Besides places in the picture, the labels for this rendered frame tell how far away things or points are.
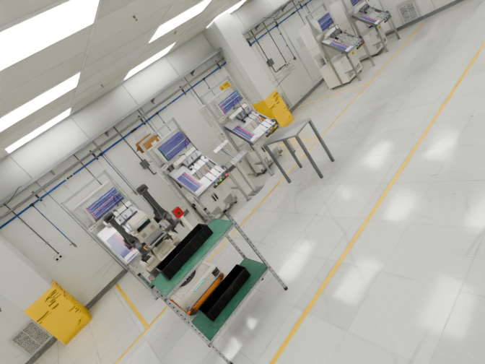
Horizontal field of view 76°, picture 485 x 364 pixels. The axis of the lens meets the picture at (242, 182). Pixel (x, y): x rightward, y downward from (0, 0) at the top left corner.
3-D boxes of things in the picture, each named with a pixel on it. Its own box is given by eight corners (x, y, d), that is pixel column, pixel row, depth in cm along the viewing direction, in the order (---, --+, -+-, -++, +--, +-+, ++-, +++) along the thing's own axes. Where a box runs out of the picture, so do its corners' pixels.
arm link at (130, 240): (110, 211, 312) (102, 219, 307) (111, 211, 307) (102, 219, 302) (139, 241, 324) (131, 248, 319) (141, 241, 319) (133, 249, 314)
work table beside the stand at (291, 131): (322, 178, 458) (295, 134, 432) (288, 183, 513) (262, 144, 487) (335, 159, 482) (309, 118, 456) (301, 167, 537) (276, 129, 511)
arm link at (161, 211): (143, 183, 332) (135, 190, 327) (144, 183, 327) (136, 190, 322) (169, 213, 344) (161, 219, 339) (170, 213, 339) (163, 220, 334)
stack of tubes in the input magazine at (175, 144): (190, 142, 543) (180, 130, 534) (168, 160, 522) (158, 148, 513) (187, 144, 554) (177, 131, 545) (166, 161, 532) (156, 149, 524)
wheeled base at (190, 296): (172, 302, 420) (159, 290, 412) (203, 266, 448) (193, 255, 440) (192, 318, 364) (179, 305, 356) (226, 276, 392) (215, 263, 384)
